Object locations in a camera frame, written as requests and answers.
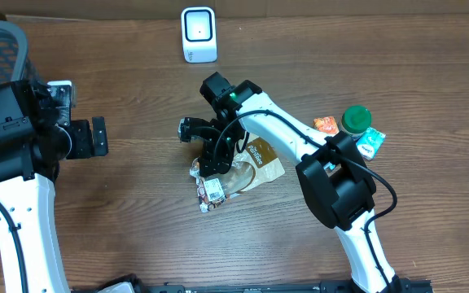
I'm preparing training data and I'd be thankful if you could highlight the beige granola bag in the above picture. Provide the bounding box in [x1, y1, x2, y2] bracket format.
[189, 134, 285, 213]

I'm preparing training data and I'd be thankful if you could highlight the orange snack packet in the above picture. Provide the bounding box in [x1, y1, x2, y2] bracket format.
[313, 116, 339, 135]

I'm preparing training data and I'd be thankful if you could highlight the green lid jar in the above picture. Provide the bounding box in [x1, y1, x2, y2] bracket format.
[340, 105, 372, 141]

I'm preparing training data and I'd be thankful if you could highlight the small teal white box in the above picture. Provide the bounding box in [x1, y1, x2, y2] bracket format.
[356, 127, 386, 160]

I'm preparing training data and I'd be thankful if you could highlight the teal snack packet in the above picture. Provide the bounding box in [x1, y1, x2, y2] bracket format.
[326, 163, 336, 171]

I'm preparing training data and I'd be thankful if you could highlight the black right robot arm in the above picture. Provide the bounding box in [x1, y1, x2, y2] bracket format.
[199, 72, 398, 292]

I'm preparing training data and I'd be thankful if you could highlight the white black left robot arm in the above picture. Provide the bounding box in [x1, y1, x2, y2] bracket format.
[0, 80, 108, 292]

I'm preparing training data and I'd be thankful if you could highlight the white barcode scanner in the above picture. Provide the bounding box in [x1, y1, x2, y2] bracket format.
[181, 7, 217, 63]

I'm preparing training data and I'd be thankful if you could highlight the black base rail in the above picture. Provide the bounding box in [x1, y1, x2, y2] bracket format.
[71, 273, 435, 293]

